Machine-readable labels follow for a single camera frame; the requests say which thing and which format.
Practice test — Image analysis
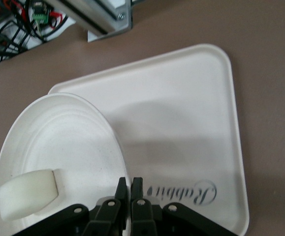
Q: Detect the cream round plate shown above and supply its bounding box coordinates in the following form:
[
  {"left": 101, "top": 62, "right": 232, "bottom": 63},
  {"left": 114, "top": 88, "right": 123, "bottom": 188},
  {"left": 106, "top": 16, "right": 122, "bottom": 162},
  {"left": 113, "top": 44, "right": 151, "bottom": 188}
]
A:
[{"left": 0, "top": 92, "right": 130, "bottom": 236}]

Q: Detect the black cable tangle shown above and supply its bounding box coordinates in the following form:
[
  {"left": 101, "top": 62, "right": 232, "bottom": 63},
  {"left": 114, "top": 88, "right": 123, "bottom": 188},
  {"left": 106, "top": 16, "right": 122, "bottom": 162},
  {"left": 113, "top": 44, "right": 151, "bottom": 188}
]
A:
[{"left": 0, "top": 0, "right": 77, "bottom": 67}]

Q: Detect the white steamed bun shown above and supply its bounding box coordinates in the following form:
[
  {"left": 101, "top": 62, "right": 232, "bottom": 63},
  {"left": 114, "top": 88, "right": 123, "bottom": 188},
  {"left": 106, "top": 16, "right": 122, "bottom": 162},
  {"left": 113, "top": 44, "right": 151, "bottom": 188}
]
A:
[{"left": 0, "top": 169, "right": 65, "bottom": 221}]

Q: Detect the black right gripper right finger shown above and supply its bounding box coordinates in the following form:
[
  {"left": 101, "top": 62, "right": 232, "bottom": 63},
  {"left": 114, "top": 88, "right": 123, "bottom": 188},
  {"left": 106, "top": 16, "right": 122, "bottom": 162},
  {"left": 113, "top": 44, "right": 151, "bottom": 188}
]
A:
[{"left": 131, "top": 177, "right": 234, "bottom": 236}]

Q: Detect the cream rabbit print tray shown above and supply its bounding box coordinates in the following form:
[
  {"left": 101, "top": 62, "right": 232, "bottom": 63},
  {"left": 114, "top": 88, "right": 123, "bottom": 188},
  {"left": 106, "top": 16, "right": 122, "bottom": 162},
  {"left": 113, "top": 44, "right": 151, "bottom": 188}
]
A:
[{"left": 48, "top": 43, "right": 250, "bottom": 236}]

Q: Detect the green circuit board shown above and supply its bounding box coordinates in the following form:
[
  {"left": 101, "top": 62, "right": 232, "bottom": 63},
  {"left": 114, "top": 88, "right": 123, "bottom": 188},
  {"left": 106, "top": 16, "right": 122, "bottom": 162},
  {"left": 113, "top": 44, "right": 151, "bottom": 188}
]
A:
[{"left": 32, "top": 0, "right": 54, "bottom": 26}]

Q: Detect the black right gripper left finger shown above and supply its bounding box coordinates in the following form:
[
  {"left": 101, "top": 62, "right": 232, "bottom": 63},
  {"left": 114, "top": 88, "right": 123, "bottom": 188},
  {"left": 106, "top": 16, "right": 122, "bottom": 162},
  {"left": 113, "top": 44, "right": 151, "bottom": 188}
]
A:
[{"left": 14, "top": 177, "right": 129, "bottom": 236}]

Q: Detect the aluminium frame profile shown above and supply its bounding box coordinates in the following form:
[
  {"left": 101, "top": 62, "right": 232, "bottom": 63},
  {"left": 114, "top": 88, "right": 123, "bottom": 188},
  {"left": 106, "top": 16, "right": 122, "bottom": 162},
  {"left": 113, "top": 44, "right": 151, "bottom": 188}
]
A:
[{"left": 43, "top": 0, "right": 133, "bottom": 43}]

